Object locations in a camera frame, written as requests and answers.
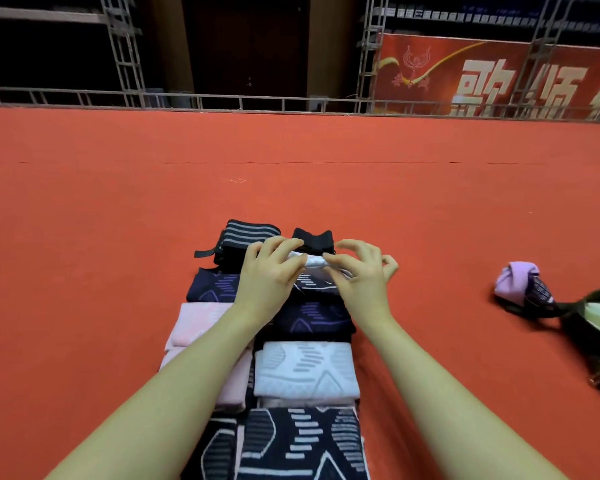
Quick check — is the single black white-lined sock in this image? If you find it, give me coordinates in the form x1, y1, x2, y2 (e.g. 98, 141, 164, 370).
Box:
180, 415, 243, 480

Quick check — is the person's left hand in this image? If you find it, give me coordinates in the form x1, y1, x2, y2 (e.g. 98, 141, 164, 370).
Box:
233, 235, 308, 328

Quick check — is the grey metal truss tower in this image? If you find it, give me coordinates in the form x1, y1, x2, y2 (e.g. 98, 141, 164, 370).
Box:
355, 0, 391, 114
508, 0, 566, 118
100, 0, 148, 108

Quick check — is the red banner with white print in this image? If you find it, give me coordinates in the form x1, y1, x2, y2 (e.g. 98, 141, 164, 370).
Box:
373, 35, 600, 121

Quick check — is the person's right hand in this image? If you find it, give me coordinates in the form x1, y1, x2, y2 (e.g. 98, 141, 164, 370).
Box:
323, 239, 399, 336

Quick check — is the person's right forearm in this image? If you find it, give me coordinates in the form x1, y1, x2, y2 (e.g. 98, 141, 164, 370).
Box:
365, 319, 571, 480

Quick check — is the single navy blue-lined sock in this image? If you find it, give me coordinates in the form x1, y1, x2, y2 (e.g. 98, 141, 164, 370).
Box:
187, 267, 243, 304

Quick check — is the single navy striped sock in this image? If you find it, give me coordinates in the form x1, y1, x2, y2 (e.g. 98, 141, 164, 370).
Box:
263, 291, 357, 343

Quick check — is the single purple black sock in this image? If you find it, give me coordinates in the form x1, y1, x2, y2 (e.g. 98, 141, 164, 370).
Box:
494, 261, 559, 319

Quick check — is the person's left forearm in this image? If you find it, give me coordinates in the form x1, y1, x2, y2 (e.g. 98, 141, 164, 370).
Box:
45, 307, 266, 480

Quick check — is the single black white-patterned sock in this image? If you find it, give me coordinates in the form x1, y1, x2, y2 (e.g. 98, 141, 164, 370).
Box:
235, 405, 371, 480

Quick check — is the single black grey-striped sock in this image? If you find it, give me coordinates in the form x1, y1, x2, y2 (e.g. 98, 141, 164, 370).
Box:
294, 271, 343, 294

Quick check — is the dark brown door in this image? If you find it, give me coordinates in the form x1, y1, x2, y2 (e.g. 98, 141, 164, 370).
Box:
180, 0, 311, 98

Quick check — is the single pale pink sock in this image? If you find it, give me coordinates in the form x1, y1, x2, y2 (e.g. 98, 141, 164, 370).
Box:
166, 301, 236, 351
160, 345, 254, 413

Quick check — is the grey metal beam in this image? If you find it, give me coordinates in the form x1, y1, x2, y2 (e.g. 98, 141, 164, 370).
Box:
0, 7, 111, 24

